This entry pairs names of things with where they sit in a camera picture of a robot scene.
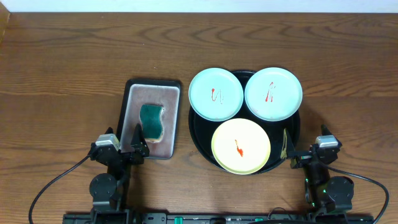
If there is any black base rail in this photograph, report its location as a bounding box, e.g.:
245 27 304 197
62 213 373 224

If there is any green scrub sponge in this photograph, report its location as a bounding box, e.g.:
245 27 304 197
139 104 164 142

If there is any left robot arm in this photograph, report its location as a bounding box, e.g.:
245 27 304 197
88 124 149 213

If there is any round black serving tray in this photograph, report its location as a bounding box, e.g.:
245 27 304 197
188 70 300 175

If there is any black rectangular soapy water tray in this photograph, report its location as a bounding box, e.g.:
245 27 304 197
116 78 181 159

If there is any left black cable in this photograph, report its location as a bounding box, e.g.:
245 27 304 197
28 154 94 224

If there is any yellow plate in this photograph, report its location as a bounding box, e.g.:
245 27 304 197
211 118 271 175

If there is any mint green plate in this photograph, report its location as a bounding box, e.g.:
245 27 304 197
188 68 244 121
244 67 303 122

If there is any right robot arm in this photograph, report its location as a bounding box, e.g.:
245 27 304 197
280 125 354 214

